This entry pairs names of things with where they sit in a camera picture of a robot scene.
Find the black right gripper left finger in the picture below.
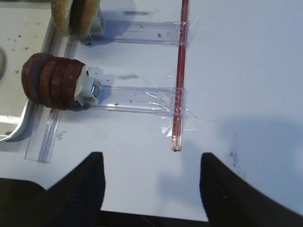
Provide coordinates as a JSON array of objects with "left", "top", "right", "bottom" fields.
[{"left": 0, "top": 152, "right": 106, "bottom": 227}]

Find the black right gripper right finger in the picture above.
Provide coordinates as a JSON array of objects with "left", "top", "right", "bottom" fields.
[{"left": 199, "top": 153, "right": 303, "bottom": 227}]

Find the white lower pusher block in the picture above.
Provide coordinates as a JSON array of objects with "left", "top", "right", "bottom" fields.
[{"left": 74, "top": 64, "right": 102, "bottom": 106}]

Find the white pusher block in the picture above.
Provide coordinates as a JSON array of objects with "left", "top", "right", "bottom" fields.
[
  {"left": 89, "top": 8, "right": 106, "bottom": 37},
  {"left": 74, "top": 64, "right": 102, "bottom": 106}
]

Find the clear lower right track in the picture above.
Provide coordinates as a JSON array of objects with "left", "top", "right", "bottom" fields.
[{"left": 84, "top": 85, "right": 186, "bottom": 117}]

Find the clear track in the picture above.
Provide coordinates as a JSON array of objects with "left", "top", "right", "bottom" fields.
[
  {"left": 85, "top": 20, "right": 190, "bottom": 47},
  {"left": 84, "top": 85, "right": 186, "bottom": 117}
]

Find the bottom bun on tray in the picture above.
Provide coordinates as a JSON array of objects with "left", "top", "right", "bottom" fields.
[{"left": 0, "top": 46, "right": 7, "bottom": 80}]

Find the white upper pusher block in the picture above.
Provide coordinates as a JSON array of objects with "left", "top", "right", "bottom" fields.
[{"left": 89, "top": 8, "right": 106, "bottom": 37}]

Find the clear upper right track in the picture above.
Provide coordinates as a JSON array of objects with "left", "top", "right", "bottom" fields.
[{"left": 85, "top": 20, "right": 190, "bottom": 47}]

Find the cream metal tray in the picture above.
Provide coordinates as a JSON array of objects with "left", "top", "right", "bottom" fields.
[{"left": 0, "top": 0, "right": 56, "bottom": 142}]

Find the plain brown bun half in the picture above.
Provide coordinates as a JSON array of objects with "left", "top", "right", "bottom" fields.
[{"left": 70, "top": 0, "right": 100, "bottom": 37}]

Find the sesame top bun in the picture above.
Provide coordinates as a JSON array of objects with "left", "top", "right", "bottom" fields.
[{"left": 51, "top": 0, "right": 73, "bottom": 36}]

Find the clear long right rail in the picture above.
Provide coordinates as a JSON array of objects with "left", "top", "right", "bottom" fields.
[{"left": 25, "top": 36, "right": 78, "bottom": 164}]

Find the red plastic rail strip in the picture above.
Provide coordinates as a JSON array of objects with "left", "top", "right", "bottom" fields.
[{"left": 171, "top": 0, "right": 189, "bottom": 152}]

